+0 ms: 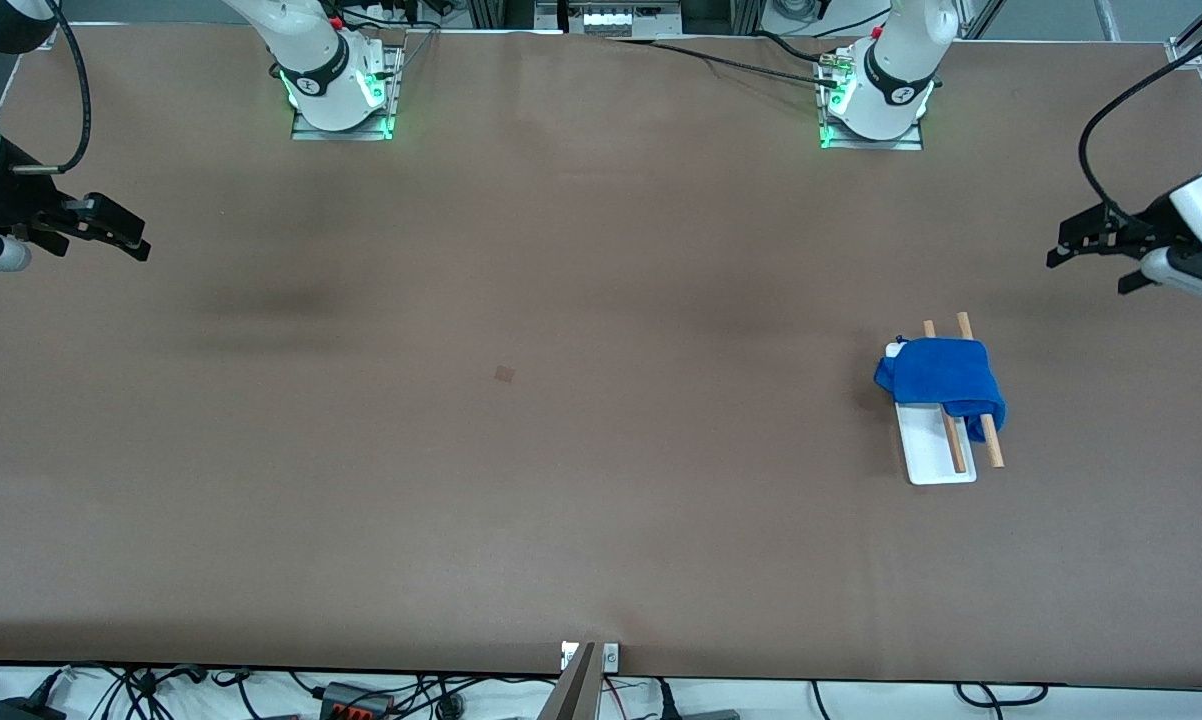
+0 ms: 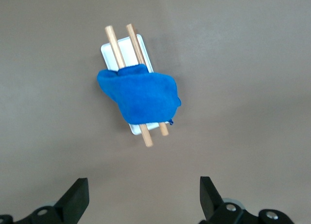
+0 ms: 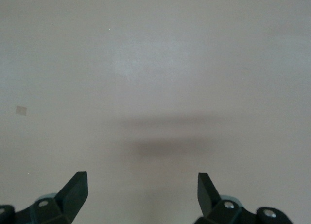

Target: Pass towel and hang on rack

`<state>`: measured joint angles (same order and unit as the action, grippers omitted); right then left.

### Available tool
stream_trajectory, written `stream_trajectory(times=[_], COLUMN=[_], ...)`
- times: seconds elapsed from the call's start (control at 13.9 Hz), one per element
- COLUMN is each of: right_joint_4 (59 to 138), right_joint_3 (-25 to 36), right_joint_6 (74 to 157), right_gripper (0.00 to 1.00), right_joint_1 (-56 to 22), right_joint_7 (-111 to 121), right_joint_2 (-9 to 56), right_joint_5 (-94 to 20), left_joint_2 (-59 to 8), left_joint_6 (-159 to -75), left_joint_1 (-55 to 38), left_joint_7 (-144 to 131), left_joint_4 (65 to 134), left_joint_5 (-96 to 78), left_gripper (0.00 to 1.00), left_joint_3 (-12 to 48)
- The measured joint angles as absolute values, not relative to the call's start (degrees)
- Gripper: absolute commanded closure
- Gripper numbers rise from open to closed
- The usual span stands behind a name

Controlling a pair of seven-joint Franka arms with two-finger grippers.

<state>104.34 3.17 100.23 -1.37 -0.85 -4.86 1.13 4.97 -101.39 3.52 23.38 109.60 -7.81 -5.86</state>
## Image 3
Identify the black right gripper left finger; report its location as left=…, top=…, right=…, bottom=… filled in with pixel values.
left=14, top=171, right=88, bottom=224

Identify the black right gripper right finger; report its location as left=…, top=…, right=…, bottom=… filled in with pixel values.
left=194, top=172, right=256, bottom=224

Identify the small brown tape square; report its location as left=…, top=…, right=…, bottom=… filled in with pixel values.
left=16, top=105, right=28, bottom=117

